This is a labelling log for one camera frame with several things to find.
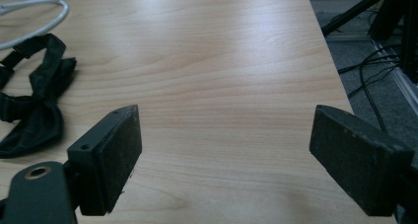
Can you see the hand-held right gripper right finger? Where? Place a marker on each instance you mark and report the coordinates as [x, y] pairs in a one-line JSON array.
[[355, 155]]

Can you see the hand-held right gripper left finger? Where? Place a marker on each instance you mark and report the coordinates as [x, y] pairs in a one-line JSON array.
[[108, 158]]

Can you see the black bow tie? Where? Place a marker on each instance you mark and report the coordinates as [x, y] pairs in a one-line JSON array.
[[36, 99]]

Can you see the black metal stand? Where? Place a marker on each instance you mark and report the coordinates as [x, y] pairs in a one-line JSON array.
[[387, 16]]

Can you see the aluminium floor rail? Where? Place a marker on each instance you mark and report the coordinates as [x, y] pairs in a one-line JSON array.
[[399, 76]]

